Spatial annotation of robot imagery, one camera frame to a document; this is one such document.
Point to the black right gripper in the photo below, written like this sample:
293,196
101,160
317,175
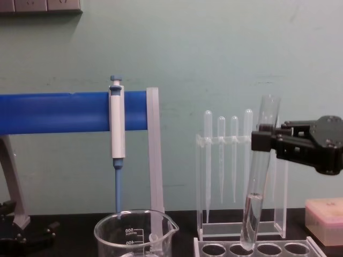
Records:
328,144

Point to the clear acrylic test tube rack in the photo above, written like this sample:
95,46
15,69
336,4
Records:
281,242

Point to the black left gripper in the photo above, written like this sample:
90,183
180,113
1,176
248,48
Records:
9,233

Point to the white and blue pipette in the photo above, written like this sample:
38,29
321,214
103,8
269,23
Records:
118,128

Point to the grey stand leg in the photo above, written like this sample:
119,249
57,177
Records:
13,176

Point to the glass test tube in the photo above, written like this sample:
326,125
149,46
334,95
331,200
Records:
257,176

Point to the pink pipette tip box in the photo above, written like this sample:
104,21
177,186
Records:
325,222

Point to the small clear plastic dropper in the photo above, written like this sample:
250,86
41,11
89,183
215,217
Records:
234,125
221,125

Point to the large clear plastic dropper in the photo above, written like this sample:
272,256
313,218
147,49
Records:
248,120
208,120

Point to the blue pipette stand bar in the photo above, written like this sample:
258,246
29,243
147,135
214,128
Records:
59,112

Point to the glass beaker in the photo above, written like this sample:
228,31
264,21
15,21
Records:
134,235

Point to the clear acrylic dropper rack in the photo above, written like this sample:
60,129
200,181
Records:
241,228

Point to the translucent white stand leg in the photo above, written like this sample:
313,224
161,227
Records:
155,150

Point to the grey wall socket panel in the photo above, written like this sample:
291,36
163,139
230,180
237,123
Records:
40,5

